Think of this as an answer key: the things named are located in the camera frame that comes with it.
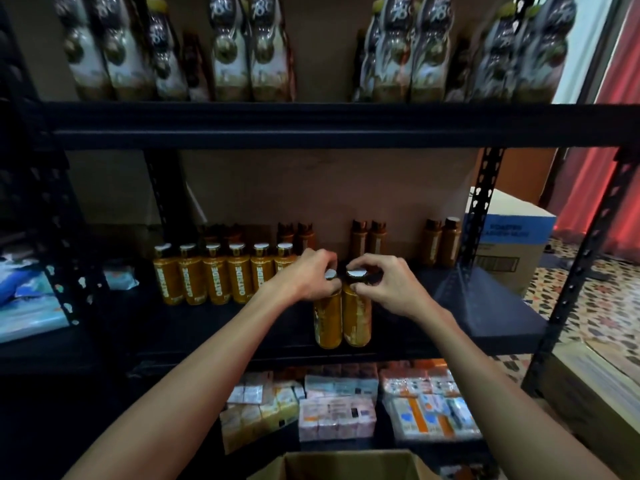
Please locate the person's left hand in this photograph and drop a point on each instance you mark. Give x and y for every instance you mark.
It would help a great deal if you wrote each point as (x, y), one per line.
(305, 277)

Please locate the person's right hand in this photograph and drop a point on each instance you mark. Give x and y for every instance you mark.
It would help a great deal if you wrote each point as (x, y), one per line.
(398, 287)

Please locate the Oatside bottle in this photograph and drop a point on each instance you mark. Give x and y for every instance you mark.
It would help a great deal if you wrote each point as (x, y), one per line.
(328, 320)
(357, 320)

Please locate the orange Oatside bottles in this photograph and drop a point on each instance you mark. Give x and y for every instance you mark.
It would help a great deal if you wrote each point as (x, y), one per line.
(205, 280)

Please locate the black metal shelf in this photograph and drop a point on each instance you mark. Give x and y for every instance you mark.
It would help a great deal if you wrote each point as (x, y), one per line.
(50, 235)
(330, 125)

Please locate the printed cardboard box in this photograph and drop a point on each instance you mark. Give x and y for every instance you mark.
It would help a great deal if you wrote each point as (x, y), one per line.
(345, 467)

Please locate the row of yellow-capped coffee bottles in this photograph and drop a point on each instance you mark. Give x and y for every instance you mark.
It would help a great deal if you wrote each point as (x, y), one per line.
(230, 55)

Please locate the person's left forearm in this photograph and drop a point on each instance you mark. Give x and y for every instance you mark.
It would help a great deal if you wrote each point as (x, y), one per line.
(180, 400)

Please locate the person's right forearm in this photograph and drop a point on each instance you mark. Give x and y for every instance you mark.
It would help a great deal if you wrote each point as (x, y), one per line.
(520, 405)

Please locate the blue white cashew carton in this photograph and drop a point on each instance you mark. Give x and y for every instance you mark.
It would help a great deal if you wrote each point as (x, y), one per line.
(512, 240)

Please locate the orange carton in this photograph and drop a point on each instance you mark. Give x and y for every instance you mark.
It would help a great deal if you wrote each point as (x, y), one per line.
(430, 364)

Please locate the row of dark red boxes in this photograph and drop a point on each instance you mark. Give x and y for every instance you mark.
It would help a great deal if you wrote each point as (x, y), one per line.
(325, 371)

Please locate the row of pale pink packets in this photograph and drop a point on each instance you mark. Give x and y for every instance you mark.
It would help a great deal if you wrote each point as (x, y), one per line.
(420, 385)

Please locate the flat white packet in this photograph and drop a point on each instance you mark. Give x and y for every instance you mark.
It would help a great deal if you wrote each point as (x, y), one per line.
(340, 387)

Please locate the row of orange blue packets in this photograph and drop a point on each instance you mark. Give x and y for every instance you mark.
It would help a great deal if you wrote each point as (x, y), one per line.
(435, 420)

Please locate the stack of pink white boxes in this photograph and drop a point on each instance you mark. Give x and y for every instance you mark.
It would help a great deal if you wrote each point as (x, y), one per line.
(338, 420)

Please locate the tissue packs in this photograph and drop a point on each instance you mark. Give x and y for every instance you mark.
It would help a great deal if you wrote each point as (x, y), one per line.
(255, 420)

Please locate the brown wooden cabinet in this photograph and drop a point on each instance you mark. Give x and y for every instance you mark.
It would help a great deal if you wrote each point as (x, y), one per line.
(525, 175)

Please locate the red curtain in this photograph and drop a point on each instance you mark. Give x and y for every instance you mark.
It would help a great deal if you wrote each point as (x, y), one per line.
(610, 145)

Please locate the row of wet wipe packs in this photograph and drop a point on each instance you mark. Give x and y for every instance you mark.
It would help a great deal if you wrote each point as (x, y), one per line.
(30, 310)

